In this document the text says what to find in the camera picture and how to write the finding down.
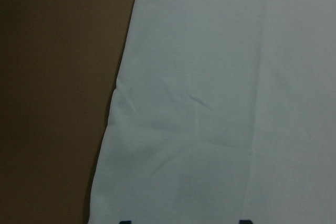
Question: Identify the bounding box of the light blue t-shirt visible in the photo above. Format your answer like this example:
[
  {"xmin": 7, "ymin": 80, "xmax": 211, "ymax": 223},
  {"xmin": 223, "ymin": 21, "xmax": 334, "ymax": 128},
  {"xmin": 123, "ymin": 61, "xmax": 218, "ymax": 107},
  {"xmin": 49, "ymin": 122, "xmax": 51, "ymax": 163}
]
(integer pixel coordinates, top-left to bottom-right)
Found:
[{"xmin": 89, "ymin": 0, "xmax": 335, "ymax": 223}]

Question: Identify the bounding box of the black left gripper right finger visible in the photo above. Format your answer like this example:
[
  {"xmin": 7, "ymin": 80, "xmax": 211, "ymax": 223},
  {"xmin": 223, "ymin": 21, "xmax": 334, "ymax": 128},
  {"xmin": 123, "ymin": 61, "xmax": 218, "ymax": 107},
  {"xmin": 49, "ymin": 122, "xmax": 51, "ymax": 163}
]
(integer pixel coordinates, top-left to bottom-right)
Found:
[{"xmin": 239, "ymin": 219, "xmax": 254, "ymax": 224}]

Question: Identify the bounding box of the brown paper table cover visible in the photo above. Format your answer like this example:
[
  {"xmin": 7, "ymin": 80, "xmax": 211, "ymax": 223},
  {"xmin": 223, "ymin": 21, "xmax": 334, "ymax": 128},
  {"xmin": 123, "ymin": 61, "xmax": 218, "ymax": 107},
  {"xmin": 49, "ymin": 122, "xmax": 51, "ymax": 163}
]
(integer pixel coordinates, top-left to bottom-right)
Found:
[{"xmin": 1, "ymin": 0, "xmax": 134, "ymax": 223}]

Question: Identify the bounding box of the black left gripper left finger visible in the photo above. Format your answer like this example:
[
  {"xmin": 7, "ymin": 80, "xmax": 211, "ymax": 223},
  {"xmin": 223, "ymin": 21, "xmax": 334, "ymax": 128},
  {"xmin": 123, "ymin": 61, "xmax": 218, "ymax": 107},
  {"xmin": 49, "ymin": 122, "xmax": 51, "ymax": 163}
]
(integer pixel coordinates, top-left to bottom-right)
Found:
[{"xmin": 119, "ymin": 220, "xmax": 132, "ymax": 224}]

